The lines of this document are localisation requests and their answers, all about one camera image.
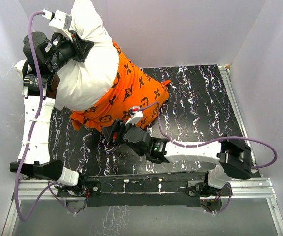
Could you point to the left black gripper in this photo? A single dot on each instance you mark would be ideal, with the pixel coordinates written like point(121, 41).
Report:
point(80, 46)

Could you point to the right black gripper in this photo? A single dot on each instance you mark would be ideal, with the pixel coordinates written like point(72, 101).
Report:
point(118, 126)

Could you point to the white pillow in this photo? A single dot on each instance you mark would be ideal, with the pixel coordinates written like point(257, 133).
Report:
point(77, 86)

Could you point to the orange patterned pillowcase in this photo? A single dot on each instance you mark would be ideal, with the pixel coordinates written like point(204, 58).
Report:
point(132, 87)

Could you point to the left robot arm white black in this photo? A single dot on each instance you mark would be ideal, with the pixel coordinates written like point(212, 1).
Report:
point(45, 57)

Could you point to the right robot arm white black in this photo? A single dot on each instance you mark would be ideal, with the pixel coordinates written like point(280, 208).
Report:
point(231, 157)

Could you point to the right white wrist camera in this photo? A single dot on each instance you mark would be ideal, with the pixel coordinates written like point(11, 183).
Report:
point(136, 114)

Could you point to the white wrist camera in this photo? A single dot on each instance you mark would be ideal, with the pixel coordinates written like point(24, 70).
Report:
point(136, 114)
point(61, 23)

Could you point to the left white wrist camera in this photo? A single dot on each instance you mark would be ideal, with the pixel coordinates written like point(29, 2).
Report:
point(61, 23)

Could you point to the aluminium frame rail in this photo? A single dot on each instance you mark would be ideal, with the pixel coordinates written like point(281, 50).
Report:
point(148, 205)

